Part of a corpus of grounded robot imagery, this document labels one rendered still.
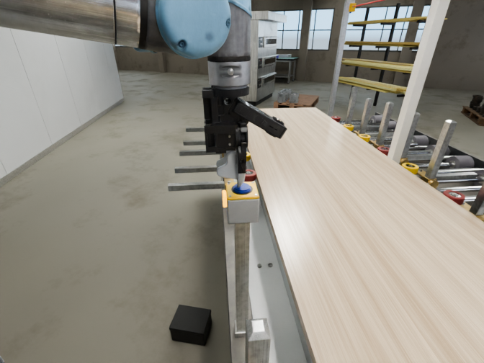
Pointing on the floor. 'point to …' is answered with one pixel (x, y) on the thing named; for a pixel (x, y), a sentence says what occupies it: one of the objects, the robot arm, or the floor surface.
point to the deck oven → (263, 55)
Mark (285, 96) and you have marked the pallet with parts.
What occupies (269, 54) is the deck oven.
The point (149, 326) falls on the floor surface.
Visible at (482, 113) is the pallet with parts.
